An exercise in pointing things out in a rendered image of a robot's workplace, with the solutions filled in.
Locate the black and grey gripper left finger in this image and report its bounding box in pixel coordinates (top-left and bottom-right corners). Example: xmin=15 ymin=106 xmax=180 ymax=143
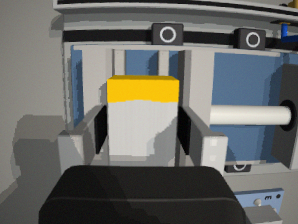
xmin=57 ymin=105 xmax=107 ymax=176

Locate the grey block with blue end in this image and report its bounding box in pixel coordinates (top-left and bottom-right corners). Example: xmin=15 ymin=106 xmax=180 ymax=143
xmin=243 ymin=205 xmax=283 ymax=224

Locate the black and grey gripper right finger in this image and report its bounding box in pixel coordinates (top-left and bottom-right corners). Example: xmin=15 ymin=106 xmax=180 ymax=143
xmin=177 ymin=106 xmax=228 ymax=176

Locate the grey block with yellow end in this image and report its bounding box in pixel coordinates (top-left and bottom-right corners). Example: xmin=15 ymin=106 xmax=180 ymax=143
xmin=107 ymin=75 xmax=179 ymax=166

